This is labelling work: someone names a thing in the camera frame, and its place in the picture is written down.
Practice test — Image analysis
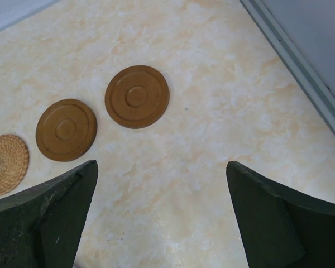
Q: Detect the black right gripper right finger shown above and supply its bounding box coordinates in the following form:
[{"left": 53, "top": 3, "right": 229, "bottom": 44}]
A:
[{"left": 226, "top": 161, "right": 335, "bottom": 267}]

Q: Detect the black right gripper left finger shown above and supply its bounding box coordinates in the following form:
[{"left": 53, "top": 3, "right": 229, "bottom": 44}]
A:
[{"left": 0, "top": 160, "right": 98, "bottom": 267}]

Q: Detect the light brown wooden coaster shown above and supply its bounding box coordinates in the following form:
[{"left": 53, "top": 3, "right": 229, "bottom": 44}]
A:
[{"left": 104, "top": 65, "right": 170, "bottom": 129}]

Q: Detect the woven rattan coaster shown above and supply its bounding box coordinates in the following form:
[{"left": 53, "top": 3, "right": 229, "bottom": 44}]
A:
[{"left": 0, "top": 135, "right": 29, "bottom": 196}]

